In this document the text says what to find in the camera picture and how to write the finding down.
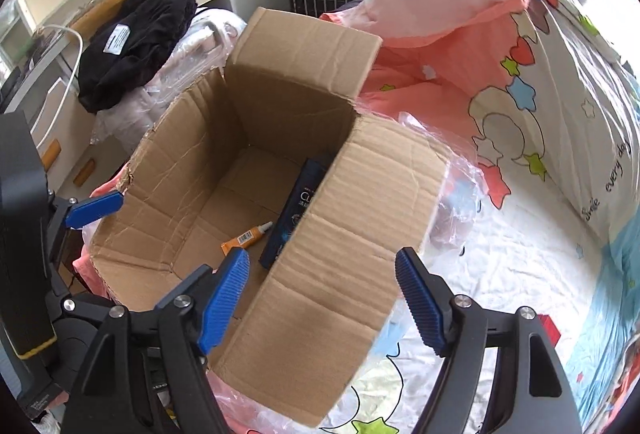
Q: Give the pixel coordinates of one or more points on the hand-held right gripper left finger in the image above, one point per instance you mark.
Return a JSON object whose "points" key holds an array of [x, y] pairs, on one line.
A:
{"points": [[225, 299]]}

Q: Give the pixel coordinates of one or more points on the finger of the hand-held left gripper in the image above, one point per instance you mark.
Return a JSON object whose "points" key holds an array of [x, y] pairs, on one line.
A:
{"points": [[95, 209], [62, 299]]}

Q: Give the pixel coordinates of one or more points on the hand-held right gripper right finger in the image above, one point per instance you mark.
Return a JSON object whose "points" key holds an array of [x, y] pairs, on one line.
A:
{"points": [[422, 304]]}

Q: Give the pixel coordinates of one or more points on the orange tube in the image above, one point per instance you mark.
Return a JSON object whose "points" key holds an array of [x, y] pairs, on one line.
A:
{"points": [[245, 239]]}

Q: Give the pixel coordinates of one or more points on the brown cardboard box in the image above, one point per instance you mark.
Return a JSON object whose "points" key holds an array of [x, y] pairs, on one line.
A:
{"points": [[325, 294]]}

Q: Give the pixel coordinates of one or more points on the dark blue shampoo bottle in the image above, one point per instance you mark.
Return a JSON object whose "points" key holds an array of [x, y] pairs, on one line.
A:
{"points": [[295, 214]]}

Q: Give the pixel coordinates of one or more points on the clear plastic bag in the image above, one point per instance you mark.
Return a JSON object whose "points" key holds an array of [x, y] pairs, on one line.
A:
{"points": [[450, 214]]}

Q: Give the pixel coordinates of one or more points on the white desk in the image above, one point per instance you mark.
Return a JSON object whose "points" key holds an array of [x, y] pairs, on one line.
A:
{"points": [[55, 114]]}

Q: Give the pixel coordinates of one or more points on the star print bed sheet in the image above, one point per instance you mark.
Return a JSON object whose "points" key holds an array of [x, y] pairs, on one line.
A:
{"points": [[525, 264]]}

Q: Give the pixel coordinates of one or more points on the red gift box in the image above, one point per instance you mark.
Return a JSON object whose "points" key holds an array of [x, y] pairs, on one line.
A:
{"points": [[550, 328]]}

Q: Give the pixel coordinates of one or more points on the clear plastic wrap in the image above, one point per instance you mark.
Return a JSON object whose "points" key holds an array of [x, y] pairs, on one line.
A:
{"points": [[165, 84]]}

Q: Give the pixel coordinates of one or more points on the black garment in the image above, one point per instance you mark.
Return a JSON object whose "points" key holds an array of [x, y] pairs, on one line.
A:
{"points": [[135, 44]]}

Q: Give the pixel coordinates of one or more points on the star print quilt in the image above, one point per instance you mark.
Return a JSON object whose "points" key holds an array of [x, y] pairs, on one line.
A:
{"points": [[550, 89]]}

